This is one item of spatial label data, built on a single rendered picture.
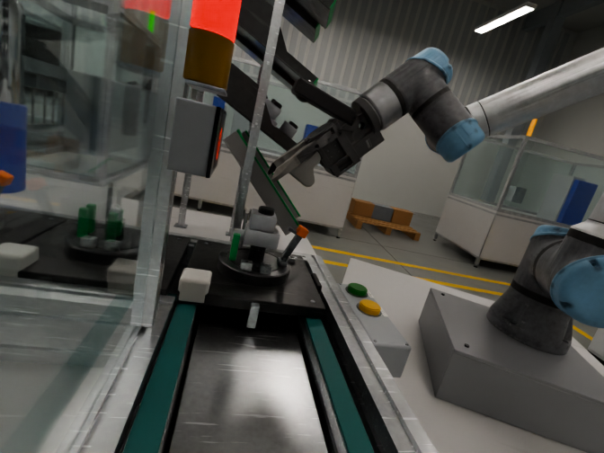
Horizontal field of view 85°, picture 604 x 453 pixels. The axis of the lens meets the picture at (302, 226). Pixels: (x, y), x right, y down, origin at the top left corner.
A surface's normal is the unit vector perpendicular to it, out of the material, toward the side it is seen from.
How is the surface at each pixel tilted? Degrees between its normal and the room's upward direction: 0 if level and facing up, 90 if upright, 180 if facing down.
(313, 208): 90
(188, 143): 90
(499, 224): 90
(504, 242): 90
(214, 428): 0
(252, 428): 0
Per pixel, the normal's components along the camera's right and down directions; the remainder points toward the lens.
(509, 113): -0.22, 0.46
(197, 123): 0.17, 0.29
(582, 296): -0.38, 0.26
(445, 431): 0.23, -0.94
